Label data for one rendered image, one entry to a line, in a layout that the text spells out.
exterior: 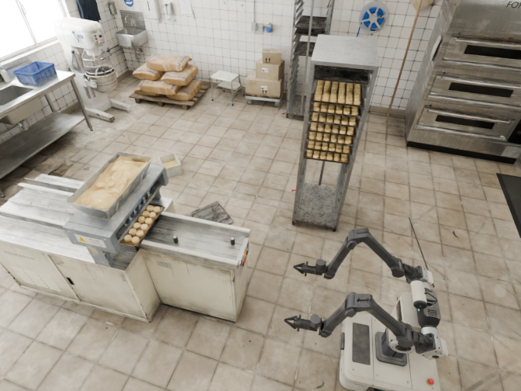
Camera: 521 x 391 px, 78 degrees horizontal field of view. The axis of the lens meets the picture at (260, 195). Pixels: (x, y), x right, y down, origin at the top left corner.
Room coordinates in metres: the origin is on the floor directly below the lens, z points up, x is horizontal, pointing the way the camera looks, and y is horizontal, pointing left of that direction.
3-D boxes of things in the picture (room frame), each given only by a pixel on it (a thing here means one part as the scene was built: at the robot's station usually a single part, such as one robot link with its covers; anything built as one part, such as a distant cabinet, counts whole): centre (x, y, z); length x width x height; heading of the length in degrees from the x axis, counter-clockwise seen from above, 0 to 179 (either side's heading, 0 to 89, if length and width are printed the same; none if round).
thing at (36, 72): (4.19, 3.00, 0.95); 0.40 x 0.30 x 0.14; 166
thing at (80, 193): (1.61, 0.97, 1.25); 0.56 x 0.29 x 0.14; 166
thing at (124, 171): (1.61, 0.97, 1.28); 0.54 x 0.27 x 0.06; 166
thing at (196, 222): (1.77, 1.04, 0.87); 2.01 x 0.03 x 0.07; 76
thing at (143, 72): (5.62, 1.91, 0.47); 0.72 x 0.42 x 0.17; 164
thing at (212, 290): (1.49, 0.48, 0.45); 0.70 x 0.34 x 0.90; 76
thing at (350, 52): (2.63, -0.65, 0.93); 0.64 x 0.51 x 1.78; 168
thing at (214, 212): (2.42, 0.65, 0.01); 0.60 x 0.40 x 0.03; 125
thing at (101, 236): (1.61, 0.97, 1.01); 0.72 x 0.33 x 0.34; 166
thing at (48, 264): (1.72, 1.43, 0.42); 1.28 x 0.72 x 0.84; 76
